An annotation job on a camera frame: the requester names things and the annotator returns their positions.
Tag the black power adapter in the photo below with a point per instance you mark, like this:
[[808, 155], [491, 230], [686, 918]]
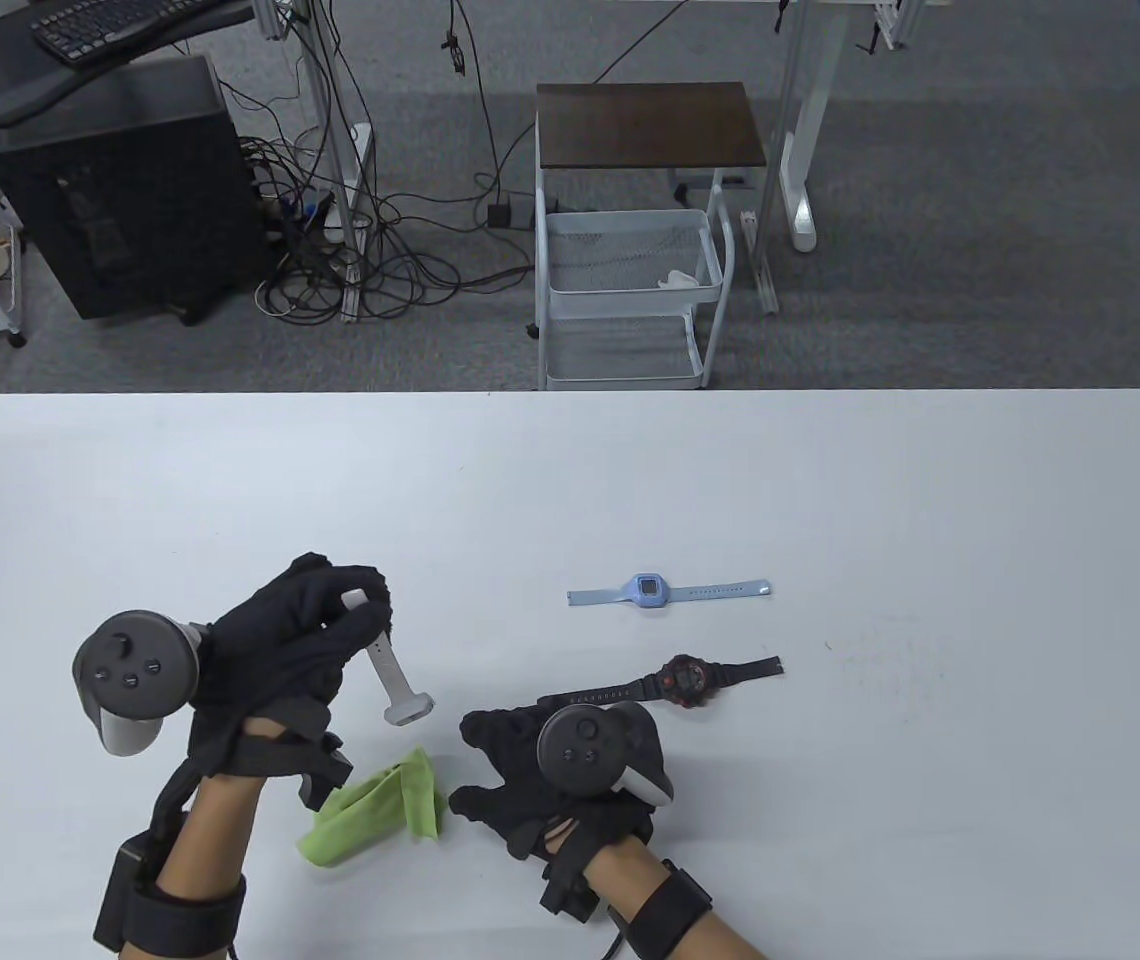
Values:
[[500, 216]]

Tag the person's left forearm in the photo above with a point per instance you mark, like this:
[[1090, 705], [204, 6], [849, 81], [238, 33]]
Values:
[[205, 840]]

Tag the green microfibre cloth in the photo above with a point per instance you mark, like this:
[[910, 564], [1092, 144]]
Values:
[[370, 810]]

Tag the person's right hand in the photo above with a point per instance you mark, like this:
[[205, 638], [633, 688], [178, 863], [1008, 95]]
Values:
[[520, 800]]

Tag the white watch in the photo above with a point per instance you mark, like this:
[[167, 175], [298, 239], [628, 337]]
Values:
[[385, 665]]

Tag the person's right forearm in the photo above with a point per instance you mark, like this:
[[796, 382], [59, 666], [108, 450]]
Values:
[[630, 870]]

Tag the white cart with wooden top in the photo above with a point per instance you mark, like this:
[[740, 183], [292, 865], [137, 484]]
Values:
[[645, 125]]

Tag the black red watch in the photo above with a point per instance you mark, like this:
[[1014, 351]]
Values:
[[682, 682]]

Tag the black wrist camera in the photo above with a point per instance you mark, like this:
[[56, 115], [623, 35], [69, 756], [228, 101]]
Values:
[[570, 895], [325, 770]]

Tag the aluminium rail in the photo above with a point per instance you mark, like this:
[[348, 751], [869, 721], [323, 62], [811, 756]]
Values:
[[760, 265]]

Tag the grey white handheld controller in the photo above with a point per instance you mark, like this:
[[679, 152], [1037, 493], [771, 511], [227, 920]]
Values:
[[585, 745], [130, 670]]

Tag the light blue watch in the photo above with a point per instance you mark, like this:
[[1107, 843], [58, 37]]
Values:
[[647, 589]]

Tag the white desk leg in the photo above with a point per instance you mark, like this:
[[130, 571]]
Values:
[[810, 120]]

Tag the black computer tower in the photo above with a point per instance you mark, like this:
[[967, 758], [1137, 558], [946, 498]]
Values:
[[140, 190]]

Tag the person's left hand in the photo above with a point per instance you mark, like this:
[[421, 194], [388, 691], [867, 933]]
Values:
[[270, 650]]

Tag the black keyboard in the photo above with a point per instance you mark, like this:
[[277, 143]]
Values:
[[110, 25]]

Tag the white crumpled tissue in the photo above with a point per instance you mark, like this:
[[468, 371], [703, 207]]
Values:
[[678, 280]]

